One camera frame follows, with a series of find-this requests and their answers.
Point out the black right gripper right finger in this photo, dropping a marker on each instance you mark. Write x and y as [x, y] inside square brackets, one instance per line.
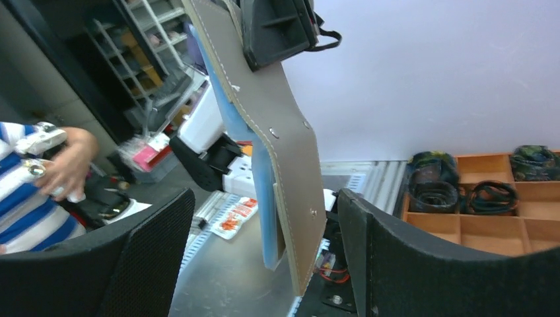
[397, 269]

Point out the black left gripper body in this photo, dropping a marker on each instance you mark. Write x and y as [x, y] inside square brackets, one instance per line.
[275, 30]

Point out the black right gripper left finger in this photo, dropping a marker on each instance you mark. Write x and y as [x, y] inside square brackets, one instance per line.
[127, 268]

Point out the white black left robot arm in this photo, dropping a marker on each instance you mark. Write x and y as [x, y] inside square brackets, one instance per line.
[248, 136]

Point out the dark rolled belts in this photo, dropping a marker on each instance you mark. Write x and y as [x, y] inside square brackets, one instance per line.
[524, 183]

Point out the person in striped shirt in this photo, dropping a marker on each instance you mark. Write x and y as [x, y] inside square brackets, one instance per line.
[31, 217]

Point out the wooden compartment tray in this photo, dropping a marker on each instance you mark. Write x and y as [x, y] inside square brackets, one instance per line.
[506, 235]

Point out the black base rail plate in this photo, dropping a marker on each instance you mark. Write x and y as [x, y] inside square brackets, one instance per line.
[330, 291]

